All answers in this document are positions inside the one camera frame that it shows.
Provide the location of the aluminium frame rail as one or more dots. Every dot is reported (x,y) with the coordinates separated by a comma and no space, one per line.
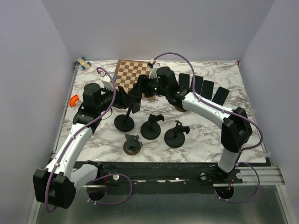
(268,176)

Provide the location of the brown-base far phone stand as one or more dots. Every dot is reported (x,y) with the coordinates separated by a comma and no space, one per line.
(180,109)

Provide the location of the brown-base near phone stand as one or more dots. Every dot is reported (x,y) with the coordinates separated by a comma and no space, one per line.
(132,145)

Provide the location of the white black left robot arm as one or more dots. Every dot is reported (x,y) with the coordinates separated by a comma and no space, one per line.
(57,183)

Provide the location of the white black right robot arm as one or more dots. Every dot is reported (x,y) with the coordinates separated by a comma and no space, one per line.
(234,124)

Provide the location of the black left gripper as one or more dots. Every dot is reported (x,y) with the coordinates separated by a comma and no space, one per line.
(123,99)

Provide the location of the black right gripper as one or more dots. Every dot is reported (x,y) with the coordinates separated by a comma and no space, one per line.
(137,90)

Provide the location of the orange plastic piece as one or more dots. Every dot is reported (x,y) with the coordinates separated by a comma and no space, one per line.
(74,100)

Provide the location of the black left round-base stand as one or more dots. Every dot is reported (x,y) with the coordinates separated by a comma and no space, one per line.
(124,122)

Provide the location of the blue wheeled wooden toy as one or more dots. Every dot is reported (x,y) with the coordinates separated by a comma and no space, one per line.
(85,65)

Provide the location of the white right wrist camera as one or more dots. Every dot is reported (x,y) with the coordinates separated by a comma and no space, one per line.
(153,65)

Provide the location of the blue-edged black phone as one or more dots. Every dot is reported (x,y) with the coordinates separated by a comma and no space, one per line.
(196,84)

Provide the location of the black right round-base stand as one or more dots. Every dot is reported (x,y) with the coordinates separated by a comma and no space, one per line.
(175,137)

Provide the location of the wooden chessboard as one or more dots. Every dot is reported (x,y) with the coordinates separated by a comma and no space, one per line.
(128,71)

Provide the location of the teal-edged phone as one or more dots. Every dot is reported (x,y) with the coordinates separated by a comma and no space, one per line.
(220,96)

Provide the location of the brown-base phone stand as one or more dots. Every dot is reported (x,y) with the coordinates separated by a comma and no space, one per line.
(132,145)
(180,109)

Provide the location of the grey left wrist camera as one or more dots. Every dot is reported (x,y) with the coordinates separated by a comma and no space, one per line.
(107,82)

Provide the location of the black tall round-base phone stand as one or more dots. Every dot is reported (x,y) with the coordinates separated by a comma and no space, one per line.
(150,129)

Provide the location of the black phone with purple edge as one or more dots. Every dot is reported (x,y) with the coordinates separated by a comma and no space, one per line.
(184,80)

